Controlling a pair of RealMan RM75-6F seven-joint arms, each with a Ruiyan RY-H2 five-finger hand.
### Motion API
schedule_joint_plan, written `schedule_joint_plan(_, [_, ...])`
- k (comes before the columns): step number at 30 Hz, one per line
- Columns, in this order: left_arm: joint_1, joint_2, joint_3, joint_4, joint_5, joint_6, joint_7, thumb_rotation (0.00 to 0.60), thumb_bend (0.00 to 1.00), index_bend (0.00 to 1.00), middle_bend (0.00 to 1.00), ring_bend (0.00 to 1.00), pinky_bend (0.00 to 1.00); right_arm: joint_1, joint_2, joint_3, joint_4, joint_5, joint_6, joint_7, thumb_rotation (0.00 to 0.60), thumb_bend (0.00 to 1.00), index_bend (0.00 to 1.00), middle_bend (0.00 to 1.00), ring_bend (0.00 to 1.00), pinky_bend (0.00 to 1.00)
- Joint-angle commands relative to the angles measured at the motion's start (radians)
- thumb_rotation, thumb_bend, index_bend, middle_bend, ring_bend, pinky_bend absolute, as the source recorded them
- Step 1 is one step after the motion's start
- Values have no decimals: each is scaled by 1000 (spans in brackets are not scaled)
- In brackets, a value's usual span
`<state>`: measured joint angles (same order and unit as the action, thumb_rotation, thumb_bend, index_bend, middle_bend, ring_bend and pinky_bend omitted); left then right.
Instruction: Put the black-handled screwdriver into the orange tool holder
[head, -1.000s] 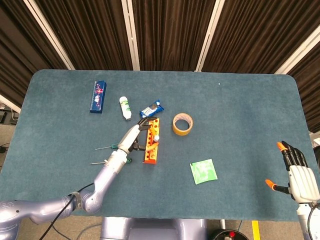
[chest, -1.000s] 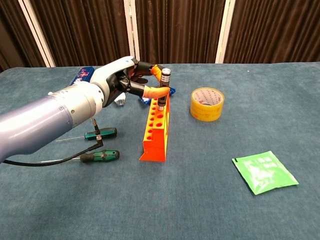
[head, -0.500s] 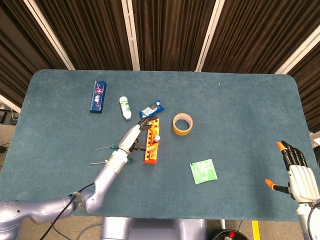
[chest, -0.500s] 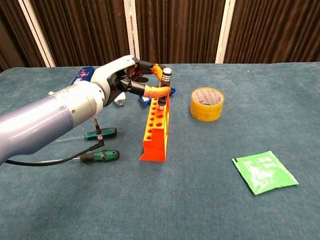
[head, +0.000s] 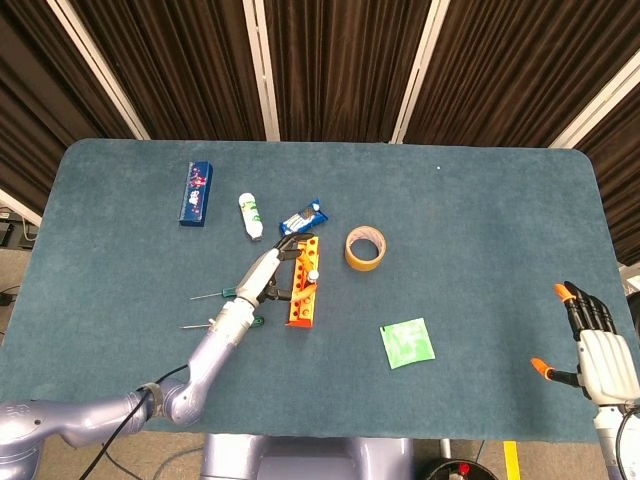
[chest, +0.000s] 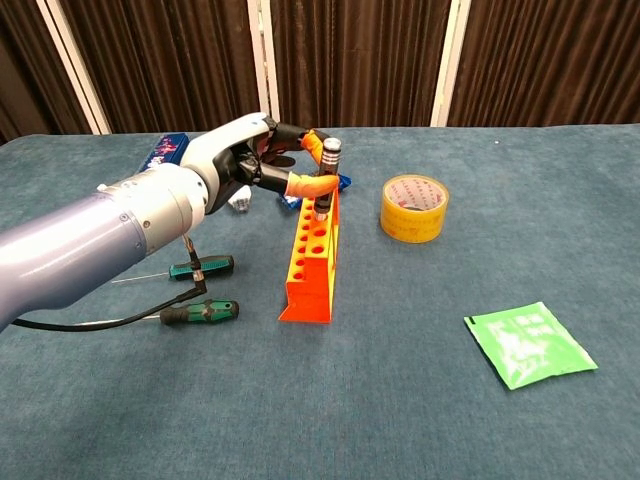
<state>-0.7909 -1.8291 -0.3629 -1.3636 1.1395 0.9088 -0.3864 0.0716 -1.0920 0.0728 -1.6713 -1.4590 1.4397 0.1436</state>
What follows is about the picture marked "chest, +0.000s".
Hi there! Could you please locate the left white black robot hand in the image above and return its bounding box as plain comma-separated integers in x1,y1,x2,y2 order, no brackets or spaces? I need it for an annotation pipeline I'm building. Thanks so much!
179,111,342,217

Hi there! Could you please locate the black silver precision screwdriver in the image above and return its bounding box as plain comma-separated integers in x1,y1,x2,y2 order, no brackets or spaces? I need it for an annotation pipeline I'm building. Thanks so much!
312,138,343,222

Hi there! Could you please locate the slim green black screwdriver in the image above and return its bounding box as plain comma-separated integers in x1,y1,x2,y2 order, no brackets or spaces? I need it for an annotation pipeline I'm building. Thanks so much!
110,255,235,285

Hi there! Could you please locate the thick green black screwdriver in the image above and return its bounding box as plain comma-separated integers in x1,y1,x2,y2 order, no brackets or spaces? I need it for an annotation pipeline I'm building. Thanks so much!
142,298,240,328

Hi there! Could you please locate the small white green bottle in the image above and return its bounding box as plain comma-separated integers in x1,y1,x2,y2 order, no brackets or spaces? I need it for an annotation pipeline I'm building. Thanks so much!
227,185,251,214

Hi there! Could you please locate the blue rectangular printed box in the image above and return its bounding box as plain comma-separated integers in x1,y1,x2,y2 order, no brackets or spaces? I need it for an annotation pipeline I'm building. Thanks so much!
141,132,190,174

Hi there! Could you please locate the brown pleated curtain panel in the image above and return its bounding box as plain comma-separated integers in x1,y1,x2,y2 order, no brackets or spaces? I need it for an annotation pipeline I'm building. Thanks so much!
269,0,454,129
0,0,94,146
58,0,264,134
447,0,640,127

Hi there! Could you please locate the blue white snack packet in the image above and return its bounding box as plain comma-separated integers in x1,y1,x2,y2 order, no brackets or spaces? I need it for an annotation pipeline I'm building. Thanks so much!
276,174,353,210

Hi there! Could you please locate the orange yellow tool rack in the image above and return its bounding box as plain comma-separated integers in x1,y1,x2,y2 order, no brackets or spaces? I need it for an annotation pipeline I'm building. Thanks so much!
278,187,341,325

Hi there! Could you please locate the yellow packing tape roll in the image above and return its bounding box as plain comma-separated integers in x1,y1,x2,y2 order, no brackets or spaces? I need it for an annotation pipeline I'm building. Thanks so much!
380,174,450,245

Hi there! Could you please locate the blue felt table cover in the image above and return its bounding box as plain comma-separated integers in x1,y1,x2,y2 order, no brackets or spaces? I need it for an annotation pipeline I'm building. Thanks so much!
0,122,640,480

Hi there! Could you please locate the green foil sachet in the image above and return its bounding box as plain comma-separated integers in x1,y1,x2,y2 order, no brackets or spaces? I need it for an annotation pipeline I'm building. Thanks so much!
463,300,599,392

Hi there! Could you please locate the white partition frame post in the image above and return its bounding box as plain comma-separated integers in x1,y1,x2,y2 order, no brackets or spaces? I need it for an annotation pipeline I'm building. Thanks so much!
35,0,112,135
429,0,472,128
247,0,282,131

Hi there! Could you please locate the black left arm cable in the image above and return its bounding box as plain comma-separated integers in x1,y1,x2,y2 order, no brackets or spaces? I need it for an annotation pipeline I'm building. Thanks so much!
10,234,209,334

